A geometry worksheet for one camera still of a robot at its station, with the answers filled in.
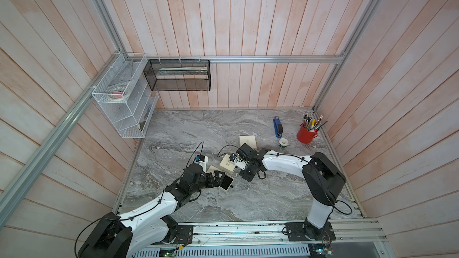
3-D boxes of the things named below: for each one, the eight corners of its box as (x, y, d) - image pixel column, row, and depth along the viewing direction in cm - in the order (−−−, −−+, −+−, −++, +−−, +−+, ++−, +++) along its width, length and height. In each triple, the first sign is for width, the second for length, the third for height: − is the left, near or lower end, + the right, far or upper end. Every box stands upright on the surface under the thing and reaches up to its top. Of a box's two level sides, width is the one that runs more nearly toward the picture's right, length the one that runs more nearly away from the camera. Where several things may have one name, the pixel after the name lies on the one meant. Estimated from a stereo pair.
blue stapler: (276, 137, 108) (278, 132, 104) (272, 120, 117) (274, 115, 113) (282, 137, 108) (284, 132, 104) (277, 120, 117) (279, 115, 113)
